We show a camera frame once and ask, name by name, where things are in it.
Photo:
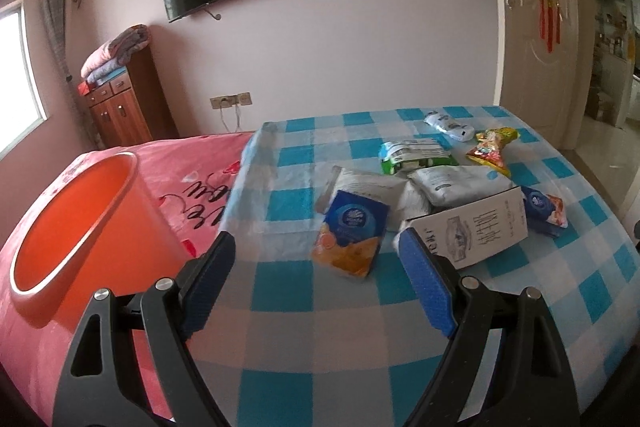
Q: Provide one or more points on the brown wooden cabinet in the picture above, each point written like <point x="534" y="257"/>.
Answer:
<point x="135" y="107"/>

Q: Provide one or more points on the grey patterned curtain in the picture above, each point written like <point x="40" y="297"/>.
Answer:
<point x="55" y="22"/>

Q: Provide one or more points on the green and white snack packet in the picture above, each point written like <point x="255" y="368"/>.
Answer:
<point x="415" y="154"/>

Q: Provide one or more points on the flat white plastic packet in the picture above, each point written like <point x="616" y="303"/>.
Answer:
<point x="365" y="182"/>

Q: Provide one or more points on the folded blankets pile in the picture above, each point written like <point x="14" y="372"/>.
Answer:
<point x="115" y="54"/>

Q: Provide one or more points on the wall power outlet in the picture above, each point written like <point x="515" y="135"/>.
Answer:
<point x="230" y="100"/>

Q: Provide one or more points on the small blue snack packet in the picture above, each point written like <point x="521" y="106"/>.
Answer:
<point x="542" y="207"/>

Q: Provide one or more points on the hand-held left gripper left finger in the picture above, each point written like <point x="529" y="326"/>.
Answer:
<point x="210" y="292"/>

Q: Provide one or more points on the orange plastic bucket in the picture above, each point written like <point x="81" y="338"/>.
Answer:
<point x="75" y="227"/>

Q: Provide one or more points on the blue and orange snack packet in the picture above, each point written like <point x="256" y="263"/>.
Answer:
<point x="350" y="232"/>

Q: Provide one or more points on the pink printed blanket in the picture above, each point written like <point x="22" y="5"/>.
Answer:
<point x="190" y="177"/>

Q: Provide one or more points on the window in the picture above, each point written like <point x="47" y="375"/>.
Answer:
<point x="17" y="72"/>

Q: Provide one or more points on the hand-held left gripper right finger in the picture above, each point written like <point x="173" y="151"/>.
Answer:
<point x="430" y="287"/>

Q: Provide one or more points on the colourful candy wrapper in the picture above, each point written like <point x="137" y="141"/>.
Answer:
<point x="492" y="152"/>

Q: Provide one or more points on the crumpled white plastic wrapper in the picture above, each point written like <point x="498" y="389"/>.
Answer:
<point x="411" y="207"/>

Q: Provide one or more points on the grey white pouch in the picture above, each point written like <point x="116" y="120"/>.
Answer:
<point x="450" y="184"/>

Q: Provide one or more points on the blue checkered cloth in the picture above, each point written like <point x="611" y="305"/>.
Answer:
<point x="310" y="297"/>

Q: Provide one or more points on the white printed card box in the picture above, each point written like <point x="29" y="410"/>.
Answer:
<point x="480" y="232"/>

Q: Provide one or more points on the white door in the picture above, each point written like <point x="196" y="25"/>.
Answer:
<point x="530" y="72"/>

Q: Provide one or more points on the cluttered shelf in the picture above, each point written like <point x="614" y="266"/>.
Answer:
<point x="610" y="42"/>

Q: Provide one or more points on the white lotion bottle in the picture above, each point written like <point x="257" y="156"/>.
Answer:
<point x="450" y="126"/>

